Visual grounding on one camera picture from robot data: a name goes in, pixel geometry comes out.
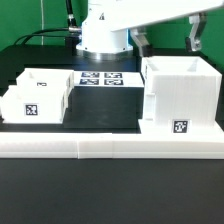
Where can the white L-shaped fence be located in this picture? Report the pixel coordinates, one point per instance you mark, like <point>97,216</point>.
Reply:
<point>110,146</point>

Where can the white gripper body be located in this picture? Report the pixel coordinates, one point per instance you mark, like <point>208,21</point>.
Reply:
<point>126,14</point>

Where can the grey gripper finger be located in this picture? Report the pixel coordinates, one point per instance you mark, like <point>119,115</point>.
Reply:
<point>193,41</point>
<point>138,35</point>

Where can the white front drawer box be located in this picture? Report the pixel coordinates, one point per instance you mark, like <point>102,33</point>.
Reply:
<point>33,106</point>

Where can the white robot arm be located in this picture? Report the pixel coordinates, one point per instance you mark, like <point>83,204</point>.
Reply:
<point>98,40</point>

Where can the white rear drawer box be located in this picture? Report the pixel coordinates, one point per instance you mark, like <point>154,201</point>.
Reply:
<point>47,78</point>

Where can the white drawer box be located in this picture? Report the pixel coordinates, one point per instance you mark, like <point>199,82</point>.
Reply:
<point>33,106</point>
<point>47,78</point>

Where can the white drawer cabinet frame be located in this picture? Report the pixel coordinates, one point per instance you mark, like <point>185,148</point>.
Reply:
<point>180,95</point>

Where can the white fiducial marker sheet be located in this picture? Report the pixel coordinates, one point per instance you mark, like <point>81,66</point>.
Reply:
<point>108,79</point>

